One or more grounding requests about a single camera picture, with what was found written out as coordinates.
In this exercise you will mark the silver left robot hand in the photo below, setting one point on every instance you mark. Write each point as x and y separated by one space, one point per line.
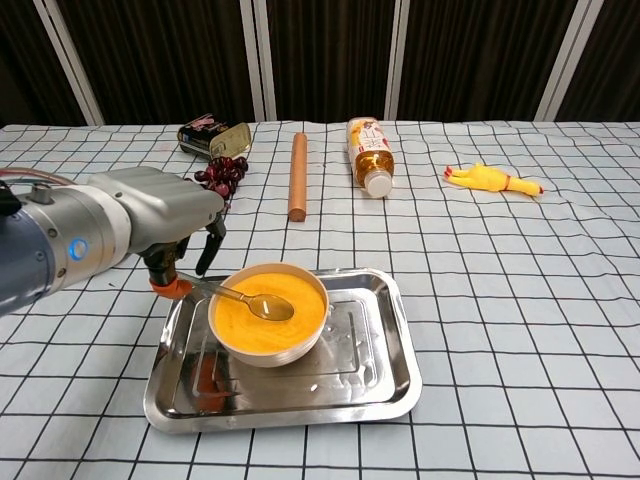
165 205

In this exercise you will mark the metal spoon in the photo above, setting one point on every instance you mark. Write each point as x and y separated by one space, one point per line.
270 307

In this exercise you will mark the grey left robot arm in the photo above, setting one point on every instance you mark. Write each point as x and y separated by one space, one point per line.
30 250

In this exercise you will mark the beige bowl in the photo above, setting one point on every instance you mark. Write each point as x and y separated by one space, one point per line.
265 358

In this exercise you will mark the rectangular steel tray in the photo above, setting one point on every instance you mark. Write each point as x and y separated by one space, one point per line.
370 350

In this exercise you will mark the white grid-patterned tablecloth table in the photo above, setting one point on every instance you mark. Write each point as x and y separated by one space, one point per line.
500 300

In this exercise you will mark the dark red grape bunch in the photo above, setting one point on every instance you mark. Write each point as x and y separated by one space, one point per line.
230 170

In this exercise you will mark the black luncheon meat can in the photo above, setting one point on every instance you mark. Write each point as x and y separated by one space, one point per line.
200 137

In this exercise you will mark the wooden rolling pin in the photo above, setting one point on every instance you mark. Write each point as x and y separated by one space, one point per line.
298 180

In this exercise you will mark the orange disc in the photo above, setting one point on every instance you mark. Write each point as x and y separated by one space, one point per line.
305 320

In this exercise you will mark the amber tea bottle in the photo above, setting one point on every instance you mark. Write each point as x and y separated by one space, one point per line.
372 160

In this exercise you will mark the dark folding partition screen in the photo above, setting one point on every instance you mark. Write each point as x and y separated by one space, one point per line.
325 50

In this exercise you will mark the yellow rubber chicken toy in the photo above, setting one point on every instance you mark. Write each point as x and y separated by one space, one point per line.
480 177

